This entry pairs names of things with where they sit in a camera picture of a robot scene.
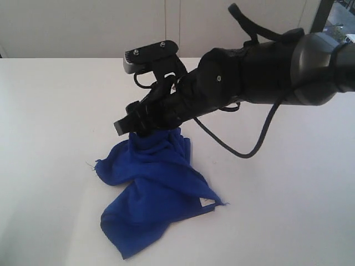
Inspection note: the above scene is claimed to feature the white van outside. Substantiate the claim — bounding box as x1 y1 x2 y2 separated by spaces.
344 34 355 43

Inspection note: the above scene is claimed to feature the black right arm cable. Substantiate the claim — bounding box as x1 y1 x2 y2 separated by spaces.
192 3 355 159

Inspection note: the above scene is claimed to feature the blue towel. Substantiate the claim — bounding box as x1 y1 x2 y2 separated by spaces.
93 128 223 259

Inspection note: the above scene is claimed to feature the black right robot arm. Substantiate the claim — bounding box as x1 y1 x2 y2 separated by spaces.
114 33 354 135

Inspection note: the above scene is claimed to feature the black window frame post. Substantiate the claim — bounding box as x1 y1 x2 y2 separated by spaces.
310 0 334 33

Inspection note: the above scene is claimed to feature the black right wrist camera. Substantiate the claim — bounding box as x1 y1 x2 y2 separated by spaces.
123 40 179 74

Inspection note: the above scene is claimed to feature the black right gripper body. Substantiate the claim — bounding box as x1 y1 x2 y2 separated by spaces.
126 48 245 136

